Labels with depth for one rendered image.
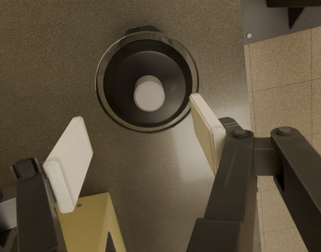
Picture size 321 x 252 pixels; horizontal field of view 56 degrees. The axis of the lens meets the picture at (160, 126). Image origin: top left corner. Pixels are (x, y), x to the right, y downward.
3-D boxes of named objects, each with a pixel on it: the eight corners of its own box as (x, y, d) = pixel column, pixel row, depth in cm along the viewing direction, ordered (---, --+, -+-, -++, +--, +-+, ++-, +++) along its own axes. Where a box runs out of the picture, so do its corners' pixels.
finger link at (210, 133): (210, 131, 14) (225, 128, 14) (188, 94, 21) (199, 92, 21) (217, 184, 16) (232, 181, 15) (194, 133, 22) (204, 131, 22)
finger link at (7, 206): (46, 225, 14) (-18, 237, 14) (70, 170, 18) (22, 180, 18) (36, 197, 13) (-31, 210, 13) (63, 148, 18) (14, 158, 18)
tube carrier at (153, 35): (121, 93, 53) (109, 142, 33) (106, 30, 49) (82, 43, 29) (181, 81, 53) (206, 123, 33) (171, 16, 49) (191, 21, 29)
